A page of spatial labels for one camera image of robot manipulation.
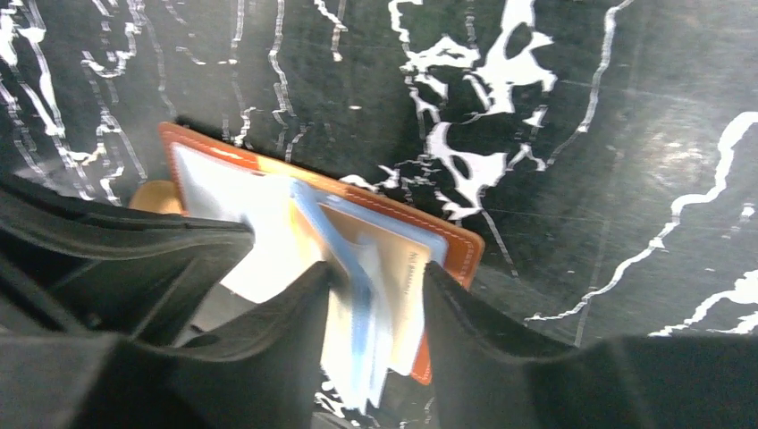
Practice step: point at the beige card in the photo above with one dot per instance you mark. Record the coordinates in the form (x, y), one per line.
(403, 250)

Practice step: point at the blue striped card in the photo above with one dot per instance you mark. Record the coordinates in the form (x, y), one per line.
(351, 327)

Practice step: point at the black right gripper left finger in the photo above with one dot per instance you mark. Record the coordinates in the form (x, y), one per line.
(260, 370)

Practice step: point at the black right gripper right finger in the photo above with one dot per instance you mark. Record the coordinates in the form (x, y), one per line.
(490, 371)

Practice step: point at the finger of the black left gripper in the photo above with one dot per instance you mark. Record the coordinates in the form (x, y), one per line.
(76, 266)

